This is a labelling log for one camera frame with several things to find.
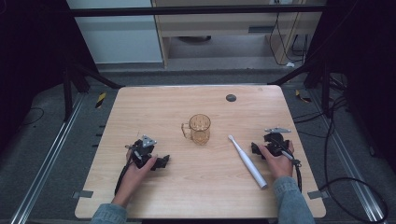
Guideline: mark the person's left hand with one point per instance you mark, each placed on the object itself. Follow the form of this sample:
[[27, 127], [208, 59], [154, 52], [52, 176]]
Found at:
[[137, 175]]

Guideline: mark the grey round table grommet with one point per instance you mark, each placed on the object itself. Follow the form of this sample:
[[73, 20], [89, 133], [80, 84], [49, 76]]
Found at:
[[231, 98]]

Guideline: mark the black metal stand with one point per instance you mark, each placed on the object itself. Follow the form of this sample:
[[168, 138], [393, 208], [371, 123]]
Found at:
[[323, 84], [68, 90]]

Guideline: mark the light wooden desk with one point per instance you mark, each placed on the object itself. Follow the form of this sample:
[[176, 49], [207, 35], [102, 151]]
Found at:
[[224, 25]]

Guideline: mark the black horizontal frame bar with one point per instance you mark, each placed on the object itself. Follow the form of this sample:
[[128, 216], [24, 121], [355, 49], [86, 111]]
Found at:
[[193, 11]]

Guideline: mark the person's right hand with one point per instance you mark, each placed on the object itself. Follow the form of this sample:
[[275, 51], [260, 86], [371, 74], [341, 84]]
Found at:
[[280, 165]]

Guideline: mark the amber transparent cup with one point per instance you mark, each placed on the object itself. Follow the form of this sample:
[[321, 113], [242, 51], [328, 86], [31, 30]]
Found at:
[[199, 132]]

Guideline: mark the dark curtain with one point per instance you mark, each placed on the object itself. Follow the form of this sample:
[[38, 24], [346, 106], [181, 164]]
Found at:
[[364, 62], [31, 62]]

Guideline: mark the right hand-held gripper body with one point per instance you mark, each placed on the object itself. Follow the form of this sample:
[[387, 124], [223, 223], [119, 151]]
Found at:
[[275, 141]]

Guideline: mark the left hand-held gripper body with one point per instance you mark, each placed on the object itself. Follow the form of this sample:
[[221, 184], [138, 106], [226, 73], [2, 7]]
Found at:
[[144, 151]]

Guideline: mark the aluminium floor rail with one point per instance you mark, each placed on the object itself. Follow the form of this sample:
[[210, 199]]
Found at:
[[348, 161], [46, 161]]

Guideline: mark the white plug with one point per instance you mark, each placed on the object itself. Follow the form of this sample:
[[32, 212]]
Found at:
[[290, 64]]

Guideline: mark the white electric toothbrush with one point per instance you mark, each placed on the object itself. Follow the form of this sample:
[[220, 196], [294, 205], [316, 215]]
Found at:
[[247, 161]]

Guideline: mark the black yellow striped tape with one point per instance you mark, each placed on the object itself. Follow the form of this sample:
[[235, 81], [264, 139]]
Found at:
[[100, 100], [302, 97]]

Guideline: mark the grey table corner bracket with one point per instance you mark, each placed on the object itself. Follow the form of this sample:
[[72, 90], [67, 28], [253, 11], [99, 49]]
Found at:
[[317, 194], [82, 194]]

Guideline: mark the white cabinet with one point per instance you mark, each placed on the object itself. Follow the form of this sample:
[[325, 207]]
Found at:
[[118, 37]]

